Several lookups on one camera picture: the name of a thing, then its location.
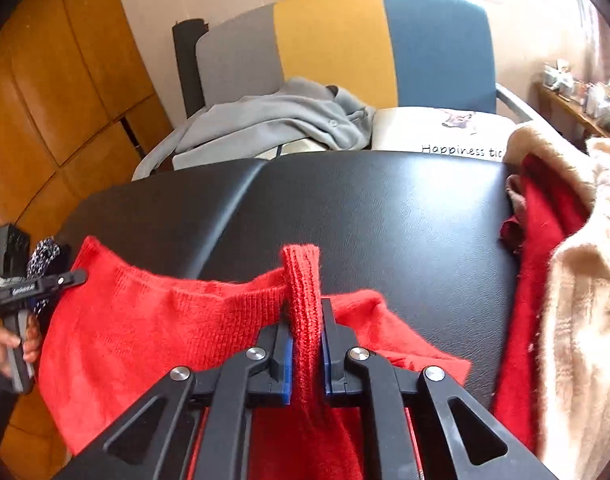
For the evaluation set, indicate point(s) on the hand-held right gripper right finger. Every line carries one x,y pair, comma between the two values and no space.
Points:
326,375

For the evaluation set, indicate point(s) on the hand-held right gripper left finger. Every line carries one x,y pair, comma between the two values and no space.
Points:
287,385

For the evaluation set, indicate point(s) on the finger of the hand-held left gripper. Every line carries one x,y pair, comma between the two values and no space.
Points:
72,277

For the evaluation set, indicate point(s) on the bright red knit sweater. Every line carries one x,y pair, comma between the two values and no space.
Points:
135,340

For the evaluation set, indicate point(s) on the black white speckled cloth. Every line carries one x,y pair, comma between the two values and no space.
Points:
42,255

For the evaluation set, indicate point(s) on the orange wooden wardrobe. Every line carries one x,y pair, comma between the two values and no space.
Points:
60,85

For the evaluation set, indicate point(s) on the deep red knit sweater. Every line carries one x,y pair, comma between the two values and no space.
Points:
530,310

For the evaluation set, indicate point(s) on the maroon cloth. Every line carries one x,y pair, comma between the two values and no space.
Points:
512,232

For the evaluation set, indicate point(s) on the grey garment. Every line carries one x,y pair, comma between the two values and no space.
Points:
260,120

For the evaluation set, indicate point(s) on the white printed cushion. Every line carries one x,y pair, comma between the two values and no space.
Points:
410,130

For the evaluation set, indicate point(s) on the cream knit sweater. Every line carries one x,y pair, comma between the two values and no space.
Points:
585,310

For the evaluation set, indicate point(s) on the grey yellow blue chair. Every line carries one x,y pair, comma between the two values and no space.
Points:
435,50

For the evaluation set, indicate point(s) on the wooden side table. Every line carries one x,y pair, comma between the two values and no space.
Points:
567,110

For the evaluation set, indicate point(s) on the cluster of bottles and jars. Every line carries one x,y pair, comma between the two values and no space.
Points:
595,100

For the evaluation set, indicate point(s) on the beige patterned curtain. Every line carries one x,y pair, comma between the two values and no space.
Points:
605,45

